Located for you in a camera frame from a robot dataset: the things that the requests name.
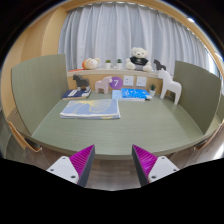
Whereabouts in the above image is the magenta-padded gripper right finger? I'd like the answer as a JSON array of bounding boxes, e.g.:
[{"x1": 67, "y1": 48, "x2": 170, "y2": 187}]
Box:
[{"x1": 132, "y1": 145, "x2": 179, "y2": 186}]

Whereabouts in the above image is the bright blue book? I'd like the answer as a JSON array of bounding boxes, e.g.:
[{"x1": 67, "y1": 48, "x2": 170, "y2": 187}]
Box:
[{"x1": 112, "y1": 88, "x2": 152, "y2": 101}]

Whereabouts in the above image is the wooden chair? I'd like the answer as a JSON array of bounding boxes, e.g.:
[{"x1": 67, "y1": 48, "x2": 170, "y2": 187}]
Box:
[
  {"x1": 170, "y1": 122, "x2": 224, "y2": 169},
  {"x1": 6, "y1": 122, "x2": 42, "y2": 162}
]

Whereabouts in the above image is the right white wall socket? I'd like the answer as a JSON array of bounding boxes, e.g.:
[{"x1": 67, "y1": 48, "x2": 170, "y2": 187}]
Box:
[{"x1": 136, "y1": 77, "x2": 147, "y2": 87}]

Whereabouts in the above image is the left green partition panel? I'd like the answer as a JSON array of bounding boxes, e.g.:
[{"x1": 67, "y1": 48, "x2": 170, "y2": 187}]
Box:
[{"x1": 11, "y1": 54, "x2": 68, "y2": 135}]

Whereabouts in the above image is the dark grey wooden horse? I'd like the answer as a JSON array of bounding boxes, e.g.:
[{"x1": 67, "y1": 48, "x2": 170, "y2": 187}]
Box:
[{"x1": 73, "y1": 74, "x2": 90, "y2": 90}]

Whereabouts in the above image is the left wooden chair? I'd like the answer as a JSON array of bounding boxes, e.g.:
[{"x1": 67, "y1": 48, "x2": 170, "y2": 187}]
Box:
[{"x1": 6, "y1": 122, "x2": 42, "y2": 162}]

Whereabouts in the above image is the white wall socket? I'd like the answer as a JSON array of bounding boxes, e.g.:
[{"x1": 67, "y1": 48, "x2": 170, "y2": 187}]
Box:
[
  {"x1": 136, "y1": 77, "x2": 147, "y2": 87},
  {"x1": 123, "y1": 76, "x2": 134, "y2": 86}
]

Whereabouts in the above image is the small dark horse on shelf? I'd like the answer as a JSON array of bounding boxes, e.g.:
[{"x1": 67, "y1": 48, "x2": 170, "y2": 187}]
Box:
[{"x1": 153, "y1": 59, "x2": 166, "y2": 71}]

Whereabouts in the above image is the white teddy bear black shirt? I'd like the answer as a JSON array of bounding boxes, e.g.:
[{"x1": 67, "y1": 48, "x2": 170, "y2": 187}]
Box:
[{"x1": 125, "y1": 47, "x2": 152, "y2": 72}]

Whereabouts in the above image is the right wooden chair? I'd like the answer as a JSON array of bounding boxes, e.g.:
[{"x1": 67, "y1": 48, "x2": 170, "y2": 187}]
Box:
[{"x1": 170, "y1": 122, "x2": 224, "y2": 169}]

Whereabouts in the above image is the potted plant on shelf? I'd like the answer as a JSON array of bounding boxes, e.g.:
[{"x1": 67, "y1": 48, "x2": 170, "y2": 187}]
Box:
[
  {"x1": 116, "y1": 59, "x2": 122, "y2": 70},
  {"x1": 105, "y1": 59, "x2": 111, "y2": 69}
]

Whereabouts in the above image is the right potted plant on shelf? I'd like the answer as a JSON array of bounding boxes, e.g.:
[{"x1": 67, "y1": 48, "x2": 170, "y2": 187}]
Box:
[{"x1": 116, "y1": 59, "x2": 122, "y2": 70}]

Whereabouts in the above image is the pink wooden horse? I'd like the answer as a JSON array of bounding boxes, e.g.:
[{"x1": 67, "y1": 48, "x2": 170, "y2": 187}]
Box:
[{"x1": 95, "y1": 76, "x2": 112, "y2": 94}]

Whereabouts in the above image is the large white wooden horse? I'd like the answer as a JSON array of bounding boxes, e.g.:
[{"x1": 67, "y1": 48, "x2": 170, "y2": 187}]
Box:
[{"x1": 158, "y1": 69, "x2": 182, "y2": 105}]

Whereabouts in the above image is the folded blue yellow towel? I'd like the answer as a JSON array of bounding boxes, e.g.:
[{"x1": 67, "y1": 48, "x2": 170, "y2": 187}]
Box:
[{"x1": 60, "y1": 99, "x2": 120, "y2": 119}]

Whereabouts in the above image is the dark blue book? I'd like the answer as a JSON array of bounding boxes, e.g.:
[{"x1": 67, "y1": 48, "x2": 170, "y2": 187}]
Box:
[{"x1": 62, "y1": 89, "x2": 91, "y2": 100}]

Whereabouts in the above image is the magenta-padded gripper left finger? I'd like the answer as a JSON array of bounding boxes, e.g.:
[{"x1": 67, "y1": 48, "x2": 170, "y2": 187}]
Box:
[{"x1": 47, "y1": 145, "x2": 95, "y2": 187}]

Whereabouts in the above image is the yellow plush toy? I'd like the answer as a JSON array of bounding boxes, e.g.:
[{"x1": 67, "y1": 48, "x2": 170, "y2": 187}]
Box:
[{"x1": 82, "y1": 58, "x2": 100, "y2": 70}]

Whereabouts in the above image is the left potted plant on shelf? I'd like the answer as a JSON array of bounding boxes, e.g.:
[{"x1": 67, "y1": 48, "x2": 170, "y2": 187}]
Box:
[{"x1": 105, "y1": 59, "x2": 111, "y2": 69}]

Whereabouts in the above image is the left white wall socket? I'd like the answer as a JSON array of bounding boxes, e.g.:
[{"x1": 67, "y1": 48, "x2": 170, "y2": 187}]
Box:
[{"x1": 123, "y1": 76, "x2": 134, "y2": 86}]

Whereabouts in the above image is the small potted plant on table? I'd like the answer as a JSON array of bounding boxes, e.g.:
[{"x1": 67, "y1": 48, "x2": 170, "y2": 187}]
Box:
[{"x1": 149, "y1": 84, "x2": 156, "y2": 97}]

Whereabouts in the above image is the green partition panel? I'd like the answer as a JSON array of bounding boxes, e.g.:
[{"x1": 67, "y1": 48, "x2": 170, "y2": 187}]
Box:
[
  {"x1": 174, "y1": 61, "x2": 221, "y2": 134},
  {"x1": 11, "y1": 54, "x2": 68, "y2": 135}
]

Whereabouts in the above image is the grey window curtain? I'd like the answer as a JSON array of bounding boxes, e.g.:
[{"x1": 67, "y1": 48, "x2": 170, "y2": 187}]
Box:
[{"x1": 58, "y1": 2, "x2": 220, "y2": 76}]

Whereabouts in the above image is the right green partition panel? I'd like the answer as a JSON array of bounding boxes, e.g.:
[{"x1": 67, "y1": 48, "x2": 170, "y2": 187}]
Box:
[{"x1": 174, "y1": 61, "x2": 221, "y2": 134}]

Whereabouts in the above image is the purple round number sign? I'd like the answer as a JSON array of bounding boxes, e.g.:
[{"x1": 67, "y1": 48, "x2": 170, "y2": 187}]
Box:
[{"x1": 110, "y1": 77, "x2": 123, "y2": 89}]

